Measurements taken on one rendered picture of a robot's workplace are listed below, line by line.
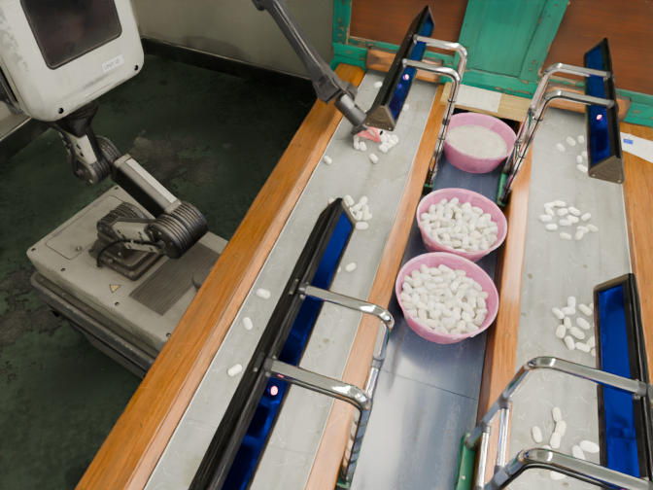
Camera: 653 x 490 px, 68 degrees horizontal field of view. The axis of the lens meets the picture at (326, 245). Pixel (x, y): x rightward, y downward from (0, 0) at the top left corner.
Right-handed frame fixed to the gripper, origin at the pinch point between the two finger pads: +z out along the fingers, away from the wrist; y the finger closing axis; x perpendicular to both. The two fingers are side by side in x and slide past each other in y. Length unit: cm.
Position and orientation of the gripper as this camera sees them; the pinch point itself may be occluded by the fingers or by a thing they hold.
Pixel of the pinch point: (377, 139)
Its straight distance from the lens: 173.8
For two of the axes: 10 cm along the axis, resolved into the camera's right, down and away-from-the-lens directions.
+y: 3.1, -7.1, 6.3
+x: -6.5, 3.3, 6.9
